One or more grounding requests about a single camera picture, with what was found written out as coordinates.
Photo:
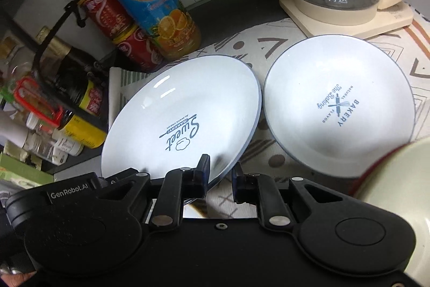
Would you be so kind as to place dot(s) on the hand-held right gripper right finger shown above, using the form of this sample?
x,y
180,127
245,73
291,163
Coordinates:
x,y
239,184

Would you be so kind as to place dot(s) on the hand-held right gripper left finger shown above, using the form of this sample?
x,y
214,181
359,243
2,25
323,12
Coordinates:
x,y
203,179

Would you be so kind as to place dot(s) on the white deep plate cloud print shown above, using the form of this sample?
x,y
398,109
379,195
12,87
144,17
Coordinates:
x,y
174,98

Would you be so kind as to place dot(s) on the red and black bowl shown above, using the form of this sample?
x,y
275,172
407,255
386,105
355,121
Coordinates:
x,y
357,184

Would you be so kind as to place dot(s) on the white deep plate whisk print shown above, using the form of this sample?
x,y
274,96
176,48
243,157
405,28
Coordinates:
x,y
336,78

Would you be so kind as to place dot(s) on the pale green bowl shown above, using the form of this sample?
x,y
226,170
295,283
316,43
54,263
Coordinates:
x,y
396,199

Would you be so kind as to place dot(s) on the green carton box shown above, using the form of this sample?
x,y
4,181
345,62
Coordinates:
x,y
23,172

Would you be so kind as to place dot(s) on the small white jar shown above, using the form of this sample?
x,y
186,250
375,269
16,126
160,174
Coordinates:
x,y
69,145

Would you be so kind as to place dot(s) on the small glass jar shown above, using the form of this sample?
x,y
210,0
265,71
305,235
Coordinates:
x,y
43,148

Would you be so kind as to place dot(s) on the white plastic bottle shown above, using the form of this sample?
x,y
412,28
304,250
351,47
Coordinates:
x,y
10,129

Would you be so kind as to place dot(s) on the dark sauce bottle gold cap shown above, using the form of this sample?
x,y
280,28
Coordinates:
x,y
70,71

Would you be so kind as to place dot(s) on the red drink can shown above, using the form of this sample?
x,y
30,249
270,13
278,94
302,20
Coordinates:
x,y
141,50
100,13

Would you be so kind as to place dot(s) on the patterned fringed tablecloth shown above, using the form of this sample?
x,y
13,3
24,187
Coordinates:
x,y
285,38

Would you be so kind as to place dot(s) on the cream kettle base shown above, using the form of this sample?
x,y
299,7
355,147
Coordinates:
x,y
336,23

